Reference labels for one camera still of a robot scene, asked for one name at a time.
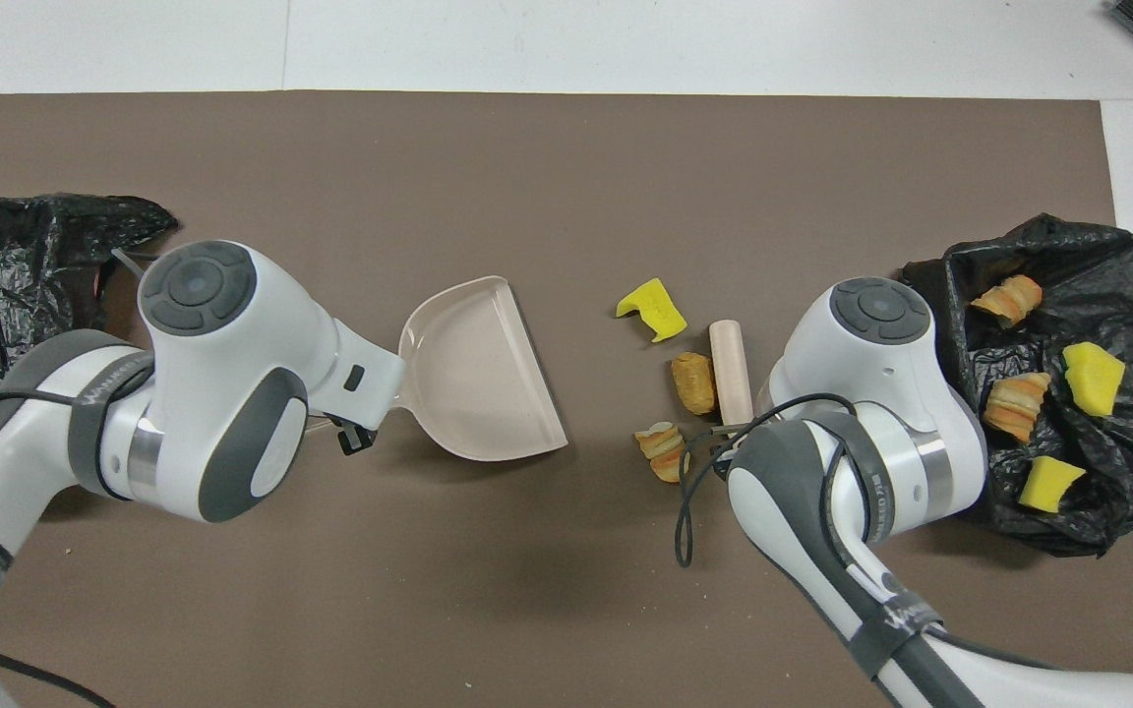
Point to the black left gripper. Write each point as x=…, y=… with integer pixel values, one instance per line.
x=358, y=441

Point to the beige plastic dustpan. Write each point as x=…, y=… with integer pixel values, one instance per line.
x=478, y=383

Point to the small orange croissant piece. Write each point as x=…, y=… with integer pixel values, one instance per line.
x=665, y=452

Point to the notched yellow sponge piece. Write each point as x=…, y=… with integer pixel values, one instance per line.
x=655, y=307

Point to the brown bread roll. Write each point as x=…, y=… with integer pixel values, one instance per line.
x=694, y=383

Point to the beige hand brush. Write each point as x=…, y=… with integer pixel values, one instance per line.
x=730, y=369

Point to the striped orange croissant piece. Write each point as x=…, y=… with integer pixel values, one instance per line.
x=1017, y=405

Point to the pale bread piece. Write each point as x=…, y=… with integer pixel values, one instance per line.
x=1011, y=299

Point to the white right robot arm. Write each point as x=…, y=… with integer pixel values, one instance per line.
x=871, y=393

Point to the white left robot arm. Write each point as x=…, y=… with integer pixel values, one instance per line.
x=212, y=393

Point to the black trash bag bin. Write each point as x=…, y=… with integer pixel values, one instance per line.
x=6, y=265
x=1117, y=462

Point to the brown table mat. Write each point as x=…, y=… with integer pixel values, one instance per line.
x=527, y=590

